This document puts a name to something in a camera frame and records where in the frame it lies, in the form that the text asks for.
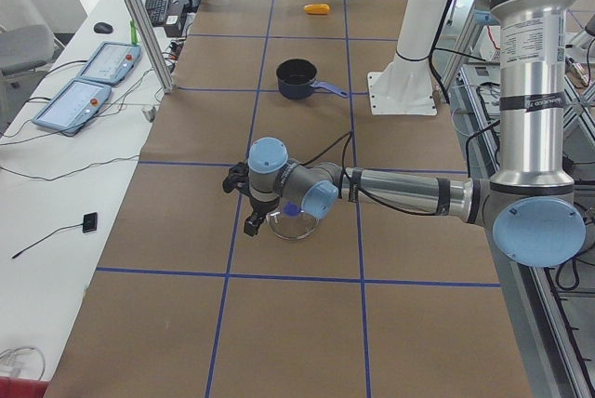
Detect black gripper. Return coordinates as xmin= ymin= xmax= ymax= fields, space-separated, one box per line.
xmin=244 ymin=195 xmax=278 ymax=236

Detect glass lid with blue knob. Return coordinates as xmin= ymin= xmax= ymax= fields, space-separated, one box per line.
xmin=266 ymin=201 xmax=319 ymax=241

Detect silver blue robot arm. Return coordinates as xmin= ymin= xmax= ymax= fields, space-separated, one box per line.
xmin=240 ymin=0 xmax=586 ymax=268

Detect yellow corn cob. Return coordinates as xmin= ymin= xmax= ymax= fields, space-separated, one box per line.
xmin=303 ymin=3 xmax=331 ymax=16

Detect dark blue saucepan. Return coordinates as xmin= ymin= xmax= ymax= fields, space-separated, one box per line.
xmin=276 ymin=59 xmax=349 ymax=100

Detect small black puck device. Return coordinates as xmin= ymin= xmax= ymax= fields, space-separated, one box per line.
xmin=82 ymin=212 xmax=99 ymax=233

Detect upper teach pendant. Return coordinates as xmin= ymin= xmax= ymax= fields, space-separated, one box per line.
xmin=77 ymin=41 xmax=141 ymax=86

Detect teach pendant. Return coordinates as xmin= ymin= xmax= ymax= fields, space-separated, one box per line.
xmin=32 ymin=78 xmax=112 ymax=136
xmin=77 ymin=41 xmax=141 ymax=86

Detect lower teach pendant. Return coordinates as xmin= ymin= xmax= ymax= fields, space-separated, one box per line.
xmin=32 ymin=78 xmax=112 ymax=136

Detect green bottle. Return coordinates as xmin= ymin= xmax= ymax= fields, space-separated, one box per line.
xmin=129 ymin=20 xmax=139 ymax=46

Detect black keyboard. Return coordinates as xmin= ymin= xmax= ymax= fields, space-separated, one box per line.
xmin=145 ymin=0 xmax=169 ymax=26

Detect black computer mouse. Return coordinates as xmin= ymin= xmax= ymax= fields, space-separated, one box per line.
xmin=93 ymin=21 xmax=113 ymax=34

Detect grey office chair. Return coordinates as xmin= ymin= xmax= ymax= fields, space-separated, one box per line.
xmin=1 ymin=24 xmax=55 ymax=87

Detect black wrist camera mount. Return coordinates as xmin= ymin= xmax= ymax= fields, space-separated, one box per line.
xmin=222 ymin=162 xmax=250 ymax=196

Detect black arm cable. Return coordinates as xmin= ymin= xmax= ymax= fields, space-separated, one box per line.
xmin=304 ymin=130 xmax=422 ymax=213

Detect black stylus cable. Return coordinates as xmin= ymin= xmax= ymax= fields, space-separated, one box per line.
xmin=11 ymin=219 xmax=86 ymax=259

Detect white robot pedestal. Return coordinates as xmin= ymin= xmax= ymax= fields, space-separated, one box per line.
xmin=367 ymin=0 xmax=450 ymax=116

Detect white cable coil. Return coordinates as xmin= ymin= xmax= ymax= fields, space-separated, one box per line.
xmin=0 ymin=345 xmax=46 ymax=381

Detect aluminium frame post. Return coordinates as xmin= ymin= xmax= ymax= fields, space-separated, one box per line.
xmin=124 ymin=0 xmax=174 ymax=94

